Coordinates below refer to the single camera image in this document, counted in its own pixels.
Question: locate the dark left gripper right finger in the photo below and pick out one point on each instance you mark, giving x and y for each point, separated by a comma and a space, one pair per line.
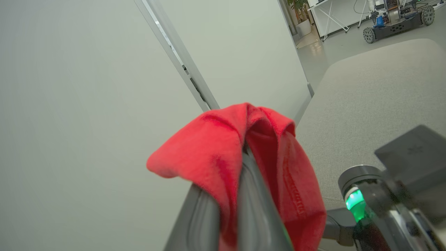
254, 209

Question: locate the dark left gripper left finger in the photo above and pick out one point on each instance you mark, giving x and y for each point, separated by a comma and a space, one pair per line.
198, 223

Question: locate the red shirt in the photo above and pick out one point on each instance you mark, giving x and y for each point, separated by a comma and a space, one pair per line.
209, 146

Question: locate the wheeled mobile robot base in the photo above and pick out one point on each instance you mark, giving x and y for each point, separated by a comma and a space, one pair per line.
397, 21

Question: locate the small grey partition foot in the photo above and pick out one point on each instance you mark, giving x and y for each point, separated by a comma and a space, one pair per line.
310, 89

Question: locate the potted green plant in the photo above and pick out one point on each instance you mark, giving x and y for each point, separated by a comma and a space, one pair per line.
303, 24

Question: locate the white folding table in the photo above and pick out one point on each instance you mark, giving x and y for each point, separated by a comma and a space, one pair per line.
331, 14

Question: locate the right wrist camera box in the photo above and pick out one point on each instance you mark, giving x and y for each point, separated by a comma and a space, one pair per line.
414, 157

